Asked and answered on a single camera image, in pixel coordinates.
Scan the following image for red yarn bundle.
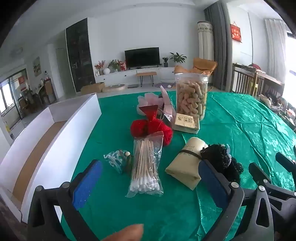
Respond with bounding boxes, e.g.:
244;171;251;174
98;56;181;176
130;105;173;146

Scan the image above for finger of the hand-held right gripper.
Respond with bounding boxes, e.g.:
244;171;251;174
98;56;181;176
248;162;296;197
275;152;296;173

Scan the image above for green satin tablecloth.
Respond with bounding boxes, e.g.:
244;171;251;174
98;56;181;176
60;90;296;241

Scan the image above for red flowers in vase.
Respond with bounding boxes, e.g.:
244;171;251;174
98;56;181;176
94;61;106;76

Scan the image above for beige tissue pack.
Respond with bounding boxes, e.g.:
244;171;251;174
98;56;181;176
173;113;200;134

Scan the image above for clear jar of snack sticks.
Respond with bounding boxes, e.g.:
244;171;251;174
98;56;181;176
174;72;208;121

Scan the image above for wooden stool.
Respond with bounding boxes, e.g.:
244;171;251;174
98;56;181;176
136;72;157;87

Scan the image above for large leafy potted plant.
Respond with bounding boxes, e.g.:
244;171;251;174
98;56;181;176
169;52;187;63

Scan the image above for covered standing air conditioner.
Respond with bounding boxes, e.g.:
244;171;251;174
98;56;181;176
197;21;214;61

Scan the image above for black television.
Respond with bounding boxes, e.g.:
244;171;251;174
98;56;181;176
125;47;160;69

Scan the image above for small teal patterned pouch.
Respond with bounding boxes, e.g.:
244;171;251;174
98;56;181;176
103;150;134;175

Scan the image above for beige cloth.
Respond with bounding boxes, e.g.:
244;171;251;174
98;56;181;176
165;137;208;191

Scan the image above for pink bath pouf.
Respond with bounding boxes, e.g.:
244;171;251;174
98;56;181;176
136;92;164;116

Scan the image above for framed wall picture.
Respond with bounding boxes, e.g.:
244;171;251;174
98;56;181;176
33;57;41;77

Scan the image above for bushy green potted plant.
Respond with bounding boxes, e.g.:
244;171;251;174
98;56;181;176
108;60;122;72

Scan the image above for brown cardboard box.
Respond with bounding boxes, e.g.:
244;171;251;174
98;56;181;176
80;82;105;94

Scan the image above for red wall hanging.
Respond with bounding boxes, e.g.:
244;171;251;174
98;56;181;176
230;22;243;43

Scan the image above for white television cabinet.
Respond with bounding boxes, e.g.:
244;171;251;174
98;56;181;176
95;67;176;87

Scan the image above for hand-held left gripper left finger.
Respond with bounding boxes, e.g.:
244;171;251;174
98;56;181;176
27;159;103;241

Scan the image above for wooden railing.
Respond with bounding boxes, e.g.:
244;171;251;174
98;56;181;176
232;63;285;98

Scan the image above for round beige floor cushion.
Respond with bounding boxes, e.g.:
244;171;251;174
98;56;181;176
102;85;126;93

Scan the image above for person's left hand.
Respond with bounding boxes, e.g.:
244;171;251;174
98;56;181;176
102;224;145;241

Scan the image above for white sheer curtain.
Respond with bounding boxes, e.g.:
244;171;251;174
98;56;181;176
265;19;289;80

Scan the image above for orange lounge chair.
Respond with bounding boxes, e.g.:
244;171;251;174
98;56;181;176
174;57;218;77

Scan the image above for black mesh pouf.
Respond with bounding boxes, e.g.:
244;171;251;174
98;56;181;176
200;143;244;183

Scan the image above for tall black cabinet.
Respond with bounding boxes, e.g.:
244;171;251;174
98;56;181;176
66;18;96;92

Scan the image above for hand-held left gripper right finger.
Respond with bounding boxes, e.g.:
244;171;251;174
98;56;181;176
198;159;275;241

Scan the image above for wooden dining chair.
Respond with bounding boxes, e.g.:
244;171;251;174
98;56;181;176
38;79;56;105

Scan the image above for bag of cotton swabs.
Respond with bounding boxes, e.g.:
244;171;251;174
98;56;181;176
125;131;164;198

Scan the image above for white cardboard box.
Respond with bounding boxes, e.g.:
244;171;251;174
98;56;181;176
0;93;102;224

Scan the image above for grey curtain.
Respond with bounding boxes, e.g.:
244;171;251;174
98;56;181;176
203;2;233;92

